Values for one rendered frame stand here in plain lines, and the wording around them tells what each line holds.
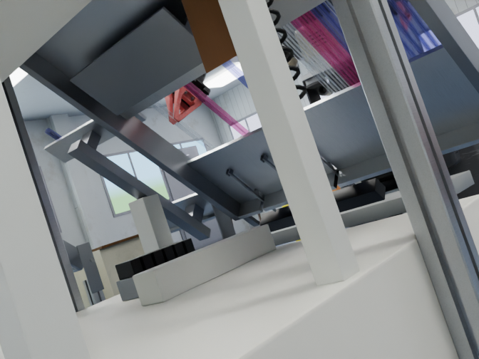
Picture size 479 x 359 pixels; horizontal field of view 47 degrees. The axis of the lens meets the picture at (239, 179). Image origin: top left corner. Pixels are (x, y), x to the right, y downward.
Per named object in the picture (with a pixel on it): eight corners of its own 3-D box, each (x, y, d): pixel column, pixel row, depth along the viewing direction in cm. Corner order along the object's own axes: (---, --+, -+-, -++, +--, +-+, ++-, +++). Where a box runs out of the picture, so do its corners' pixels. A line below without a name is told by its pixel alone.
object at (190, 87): (288, 174, 127) (289, 169, 128) (292, 172, 127) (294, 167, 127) (114, 29, 101) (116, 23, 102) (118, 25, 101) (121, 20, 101)
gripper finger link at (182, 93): (171, 107, 117) (183, 77, 122) (150, 118, 121) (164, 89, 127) (194, 126, 120) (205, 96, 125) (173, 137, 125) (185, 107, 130)
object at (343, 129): (239, 208, 140) (241, 198, 142) (505, 118, 97) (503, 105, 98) (184, 168, 130) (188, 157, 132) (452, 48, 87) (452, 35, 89)
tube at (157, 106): (259, 190, 136) (260, 186, 136) (264, 189, 135) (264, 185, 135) (92, 60, 110) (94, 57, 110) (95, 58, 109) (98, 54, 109)
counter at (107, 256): (74, 313, 810) (58, 263, 814) (172, 291, 661) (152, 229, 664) (27, 333, 753) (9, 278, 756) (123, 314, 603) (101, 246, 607)
